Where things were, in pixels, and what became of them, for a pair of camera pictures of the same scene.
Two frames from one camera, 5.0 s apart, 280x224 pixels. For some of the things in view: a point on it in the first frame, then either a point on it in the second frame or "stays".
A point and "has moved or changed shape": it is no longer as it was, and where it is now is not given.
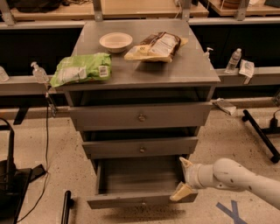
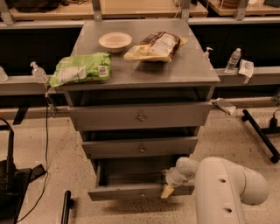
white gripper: x=191 y=176 → x=174 y=178
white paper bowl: x=115 y=42 stays
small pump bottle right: x=206 y=55 stays
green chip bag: x=74 y=68 stays
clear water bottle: x=233 y=61 stays
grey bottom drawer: x=137 y=180 has moved or changed shape
